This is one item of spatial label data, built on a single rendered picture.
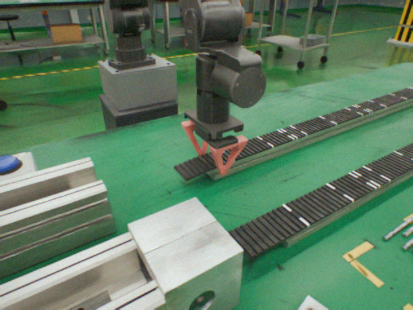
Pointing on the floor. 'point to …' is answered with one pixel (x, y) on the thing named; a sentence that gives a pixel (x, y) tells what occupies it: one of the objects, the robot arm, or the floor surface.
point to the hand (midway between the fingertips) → (212, 160)
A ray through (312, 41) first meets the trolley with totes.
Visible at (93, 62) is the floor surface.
